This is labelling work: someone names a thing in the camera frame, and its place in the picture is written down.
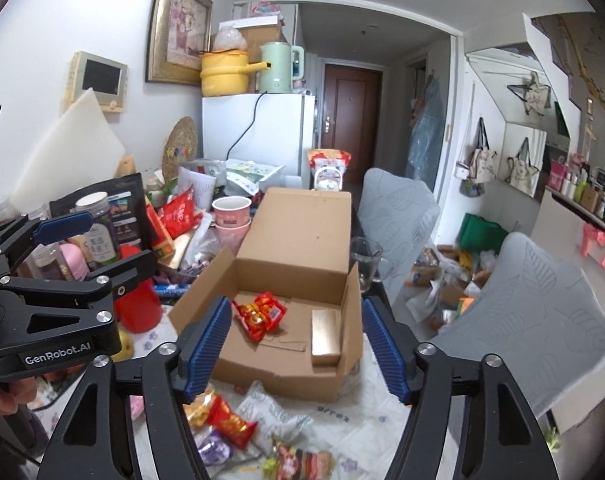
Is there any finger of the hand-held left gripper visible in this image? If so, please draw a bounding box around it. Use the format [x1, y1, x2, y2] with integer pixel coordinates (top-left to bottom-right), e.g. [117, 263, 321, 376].
[0, 211, 96, 281]
[0, 249, 158, 311]

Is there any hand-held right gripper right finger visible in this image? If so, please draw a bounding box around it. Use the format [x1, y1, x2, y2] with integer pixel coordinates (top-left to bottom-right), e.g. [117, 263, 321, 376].
[361, 295, 558, 480]

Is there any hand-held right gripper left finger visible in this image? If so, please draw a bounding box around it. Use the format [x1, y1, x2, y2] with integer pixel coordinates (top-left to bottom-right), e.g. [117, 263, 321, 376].
[35, 296, 233, 480]

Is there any red gold-print snack packet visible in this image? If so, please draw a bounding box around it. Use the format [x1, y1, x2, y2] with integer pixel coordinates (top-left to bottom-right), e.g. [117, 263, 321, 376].
[206, 395, 259, 451]

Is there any brown cardboard box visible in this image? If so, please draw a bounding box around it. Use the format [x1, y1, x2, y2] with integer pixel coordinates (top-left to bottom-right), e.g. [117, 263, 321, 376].
[168, 187, 365, 403]

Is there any person's left forearm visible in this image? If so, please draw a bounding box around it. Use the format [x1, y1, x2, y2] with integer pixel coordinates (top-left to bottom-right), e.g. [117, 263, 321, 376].
[0, 407, 50, 480]

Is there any person's left hand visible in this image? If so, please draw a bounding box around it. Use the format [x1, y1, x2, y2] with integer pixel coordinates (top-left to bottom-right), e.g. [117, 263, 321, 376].
[0, 377, 37, 413]

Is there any clear jar black label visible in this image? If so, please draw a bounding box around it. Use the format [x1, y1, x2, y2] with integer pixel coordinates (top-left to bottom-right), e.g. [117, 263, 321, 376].
[75, 192, 122, 268]

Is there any pink bottle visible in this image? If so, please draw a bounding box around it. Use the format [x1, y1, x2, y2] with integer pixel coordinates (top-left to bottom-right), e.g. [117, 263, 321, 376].
[57, 242, 90, 281]

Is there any red canister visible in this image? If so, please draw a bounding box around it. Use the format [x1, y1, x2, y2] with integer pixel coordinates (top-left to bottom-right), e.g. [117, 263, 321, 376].
[113, 245, 163, 333]

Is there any black snack pouch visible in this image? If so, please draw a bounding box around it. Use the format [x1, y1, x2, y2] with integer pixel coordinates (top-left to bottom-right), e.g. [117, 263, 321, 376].
[49, 172, 150, 261]

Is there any small gold box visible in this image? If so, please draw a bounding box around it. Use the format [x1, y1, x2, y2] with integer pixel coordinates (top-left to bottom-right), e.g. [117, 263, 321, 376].
[311, 308, 342, 366]

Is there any red yellow snack packet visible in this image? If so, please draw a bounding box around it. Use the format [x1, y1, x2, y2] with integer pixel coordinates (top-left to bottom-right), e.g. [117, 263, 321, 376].
[231, 292, 288, 343]

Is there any yellow orange snack packet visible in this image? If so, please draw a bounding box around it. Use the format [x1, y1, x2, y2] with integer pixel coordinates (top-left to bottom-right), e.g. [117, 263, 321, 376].
[182, 391, 218, 428]

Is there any yellow fruit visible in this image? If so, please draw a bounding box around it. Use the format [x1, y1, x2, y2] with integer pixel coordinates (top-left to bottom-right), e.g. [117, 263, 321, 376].
[110, 332, 136, 361]

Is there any red snack bag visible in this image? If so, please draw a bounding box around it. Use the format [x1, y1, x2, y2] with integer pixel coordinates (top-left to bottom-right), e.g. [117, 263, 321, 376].
[160, 185, 206, 241]

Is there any white foam board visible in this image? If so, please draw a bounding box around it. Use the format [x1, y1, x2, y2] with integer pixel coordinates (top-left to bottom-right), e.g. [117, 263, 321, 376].
[10, 87, 127, 211]

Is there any glass mug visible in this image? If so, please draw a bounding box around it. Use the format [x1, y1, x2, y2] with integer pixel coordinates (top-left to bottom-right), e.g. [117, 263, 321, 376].
[349, 237, 390, 293]

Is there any white floral quilted tablecloth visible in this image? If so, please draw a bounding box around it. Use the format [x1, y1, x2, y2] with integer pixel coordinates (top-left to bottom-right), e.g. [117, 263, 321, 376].
[32, 300, 418, 480]

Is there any white printed packet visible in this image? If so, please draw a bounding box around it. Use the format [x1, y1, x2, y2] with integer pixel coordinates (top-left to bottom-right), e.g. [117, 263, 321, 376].
[232, 380, 315, 453]

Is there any pile of assorted packets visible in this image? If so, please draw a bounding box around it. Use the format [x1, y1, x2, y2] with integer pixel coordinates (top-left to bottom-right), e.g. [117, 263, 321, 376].
[405, 242, 488, 331]

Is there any purple wrapped candy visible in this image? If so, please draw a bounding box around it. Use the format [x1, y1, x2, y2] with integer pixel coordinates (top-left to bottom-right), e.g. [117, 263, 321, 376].
[195, 430, 234, 466]

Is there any white printed paper bag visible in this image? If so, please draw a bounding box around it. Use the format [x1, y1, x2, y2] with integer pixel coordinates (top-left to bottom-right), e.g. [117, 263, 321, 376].
[177, 165, 216, 211]

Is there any pink paper cup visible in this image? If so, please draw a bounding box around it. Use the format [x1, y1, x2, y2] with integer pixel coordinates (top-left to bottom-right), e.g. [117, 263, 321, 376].
[211, 196, 253, 228]
[215, 220, 253, 261]

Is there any grey covered chair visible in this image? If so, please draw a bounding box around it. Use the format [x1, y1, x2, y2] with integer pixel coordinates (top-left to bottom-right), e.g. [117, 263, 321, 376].
[435, 231, 605, 433]
[357, 167, 441, 291]

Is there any round woven mat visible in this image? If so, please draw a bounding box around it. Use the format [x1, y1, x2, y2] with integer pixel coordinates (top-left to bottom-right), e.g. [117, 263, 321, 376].
[161, 116, 198, 183]

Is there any multicolour snack packet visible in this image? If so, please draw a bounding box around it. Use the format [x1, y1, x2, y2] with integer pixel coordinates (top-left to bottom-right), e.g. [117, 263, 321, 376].
[262, 440, 338, 480]

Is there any white green bag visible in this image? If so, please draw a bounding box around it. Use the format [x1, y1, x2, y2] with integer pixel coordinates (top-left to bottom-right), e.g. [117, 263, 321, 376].
[222, 157, 286, 198]

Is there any small grey bag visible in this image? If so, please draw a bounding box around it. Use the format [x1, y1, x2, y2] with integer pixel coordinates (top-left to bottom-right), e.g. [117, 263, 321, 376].
[455, 160, 485, 198]

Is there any white fridge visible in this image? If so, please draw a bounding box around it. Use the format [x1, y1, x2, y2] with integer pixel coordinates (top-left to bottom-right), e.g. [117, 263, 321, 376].
[201, 91, 317, 191]

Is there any beige tote bag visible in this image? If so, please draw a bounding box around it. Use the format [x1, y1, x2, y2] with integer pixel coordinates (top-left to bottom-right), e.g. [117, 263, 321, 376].
[469, 117, 499, 183]

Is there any yellow pot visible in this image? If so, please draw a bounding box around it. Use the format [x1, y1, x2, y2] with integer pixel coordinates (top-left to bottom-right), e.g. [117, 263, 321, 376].
[200, 49, 273, 97]

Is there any blue plastic cover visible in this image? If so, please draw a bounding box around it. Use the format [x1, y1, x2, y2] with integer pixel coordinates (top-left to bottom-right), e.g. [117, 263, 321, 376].
[407, 77, 445, 193]

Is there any gold framed picture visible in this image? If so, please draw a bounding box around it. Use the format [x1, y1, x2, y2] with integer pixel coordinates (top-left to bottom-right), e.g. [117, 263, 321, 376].
[145, 0, 214, 86]

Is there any brown door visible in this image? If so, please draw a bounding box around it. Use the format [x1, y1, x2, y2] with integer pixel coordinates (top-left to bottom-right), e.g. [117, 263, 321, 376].
[318, 62, 383, 176]

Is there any green electric kettle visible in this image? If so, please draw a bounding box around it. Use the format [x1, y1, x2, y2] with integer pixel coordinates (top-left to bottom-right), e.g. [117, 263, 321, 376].
[259, 41, 305, 94]

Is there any row of toiletry bottles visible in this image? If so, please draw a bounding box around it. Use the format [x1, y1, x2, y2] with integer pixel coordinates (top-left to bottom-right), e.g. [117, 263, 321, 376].
[547, 152, 605, 221]

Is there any clear plastic bag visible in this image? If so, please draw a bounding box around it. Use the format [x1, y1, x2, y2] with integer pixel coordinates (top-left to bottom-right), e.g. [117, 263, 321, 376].
[213, 25, 248, 52]

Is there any flat cardboard carton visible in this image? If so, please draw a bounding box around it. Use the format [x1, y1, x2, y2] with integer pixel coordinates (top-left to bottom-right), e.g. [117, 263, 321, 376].
[217, 14, 289, 51]

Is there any star-shaped bag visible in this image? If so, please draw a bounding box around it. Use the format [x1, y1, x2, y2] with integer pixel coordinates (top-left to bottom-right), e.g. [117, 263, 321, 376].
[507, 71, 553, 118]

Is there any cream wall intercom panel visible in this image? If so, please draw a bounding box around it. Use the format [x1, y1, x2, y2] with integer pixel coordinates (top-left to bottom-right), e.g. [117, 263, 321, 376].
[65, 51, 129, 117]

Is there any red white handled bag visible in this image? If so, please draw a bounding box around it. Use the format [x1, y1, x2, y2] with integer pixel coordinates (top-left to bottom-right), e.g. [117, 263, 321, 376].
[306, 147, 354, 193]

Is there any black power cable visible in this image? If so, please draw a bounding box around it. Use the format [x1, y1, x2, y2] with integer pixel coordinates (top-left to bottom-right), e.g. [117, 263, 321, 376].
[226, 92, 268, 161]

